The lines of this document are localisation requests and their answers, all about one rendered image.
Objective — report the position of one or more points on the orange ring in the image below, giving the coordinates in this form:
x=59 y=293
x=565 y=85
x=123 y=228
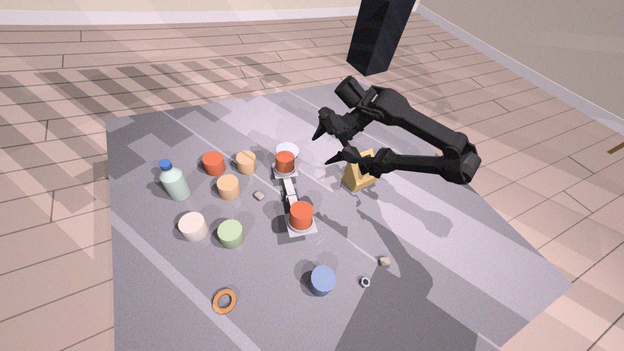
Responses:
x=219 y=295

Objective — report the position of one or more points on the tan cardboard cylinder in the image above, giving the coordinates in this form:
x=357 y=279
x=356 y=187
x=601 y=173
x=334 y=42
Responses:
x=246 y=162
x=228 y=187

